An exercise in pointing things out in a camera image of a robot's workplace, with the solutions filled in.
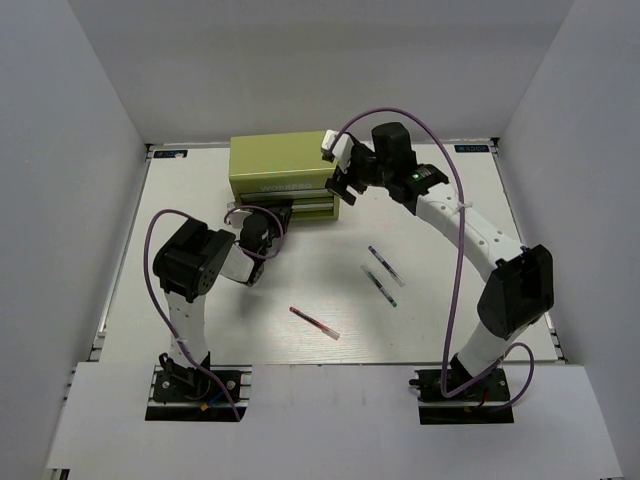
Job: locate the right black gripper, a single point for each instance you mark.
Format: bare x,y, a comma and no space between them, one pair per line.
335,187

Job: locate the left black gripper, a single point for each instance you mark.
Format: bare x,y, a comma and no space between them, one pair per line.
280,208

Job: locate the green metal drawer box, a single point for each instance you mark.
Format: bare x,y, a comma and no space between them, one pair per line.
271,168

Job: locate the purple gel pen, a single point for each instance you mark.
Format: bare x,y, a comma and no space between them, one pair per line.
392,272

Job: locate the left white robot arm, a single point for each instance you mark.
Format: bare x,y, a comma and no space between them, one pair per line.
195,256

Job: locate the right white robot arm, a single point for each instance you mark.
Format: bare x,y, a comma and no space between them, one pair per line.
518,280

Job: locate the red gel pen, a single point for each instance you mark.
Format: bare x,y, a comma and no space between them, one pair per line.
322,327

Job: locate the green gel pen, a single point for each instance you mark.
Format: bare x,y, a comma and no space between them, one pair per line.
379,286

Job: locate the right blue corner label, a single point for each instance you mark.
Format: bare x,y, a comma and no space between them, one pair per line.
471,148

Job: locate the blue corner label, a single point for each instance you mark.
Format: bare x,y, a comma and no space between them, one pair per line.
170,154
471,148

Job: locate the left blue corner label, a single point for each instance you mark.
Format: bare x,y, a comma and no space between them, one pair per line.
170,154

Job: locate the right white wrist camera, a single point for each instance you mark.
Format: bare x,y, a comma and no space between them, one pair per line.
336,147

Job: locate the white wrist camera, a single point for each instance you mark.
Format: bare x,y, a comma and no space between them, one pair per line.
336,147
236,215

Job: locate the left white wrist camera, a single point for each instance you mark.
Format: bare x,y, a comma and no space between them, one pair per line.
236,215

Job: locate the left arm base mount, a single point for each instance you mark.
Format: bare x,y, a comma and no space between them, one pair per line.
170,400

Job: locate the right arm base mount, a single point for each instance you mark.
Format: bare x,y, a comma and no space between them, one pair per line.
478,405

